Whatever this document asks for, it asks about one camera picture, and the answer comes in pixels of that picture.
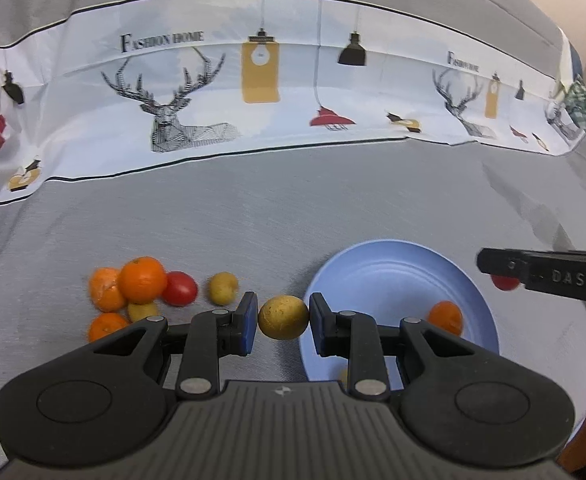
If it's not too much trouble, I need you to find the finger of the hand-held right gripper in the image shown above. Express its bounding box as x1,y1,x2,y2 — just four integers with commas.
476,248,530,287

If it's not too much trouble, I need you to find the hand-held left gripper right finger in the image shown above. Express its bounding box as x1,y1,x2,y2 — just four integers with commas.
309,292,480,402

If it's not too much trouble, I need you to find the large orange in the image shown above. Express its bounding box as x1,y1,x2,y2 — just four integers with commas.
118,257,168,305

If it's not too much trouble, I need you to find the white deer print cloth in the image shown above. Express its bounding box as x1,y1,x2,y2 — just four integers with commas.
0,0,586,206

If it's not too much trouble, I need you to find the light blue plate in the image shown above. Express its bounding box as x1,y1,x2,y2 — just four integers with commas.
298,241,500,394

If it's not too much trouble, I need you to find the plastic orange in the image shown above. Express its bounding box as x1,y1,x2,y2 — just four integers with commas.
89,267,126,312

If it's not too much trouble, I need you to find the small orange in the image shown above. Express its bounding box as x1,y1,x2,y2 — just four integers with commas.
426,301,464,337
88,312,130,344

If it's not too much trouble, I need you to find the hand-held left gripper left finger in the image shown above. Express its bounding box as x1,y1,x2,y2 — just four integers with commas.
86,291,260,402

